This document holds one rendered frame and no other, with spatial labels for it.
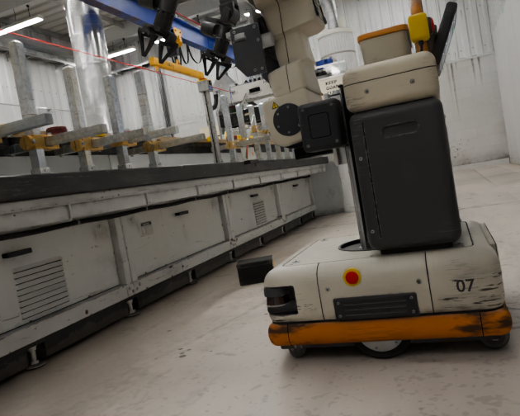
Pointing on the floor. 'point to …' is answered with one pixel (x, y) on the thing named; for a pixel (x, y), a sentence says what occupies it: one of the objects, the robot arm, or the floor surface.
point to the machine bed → (115, 254)
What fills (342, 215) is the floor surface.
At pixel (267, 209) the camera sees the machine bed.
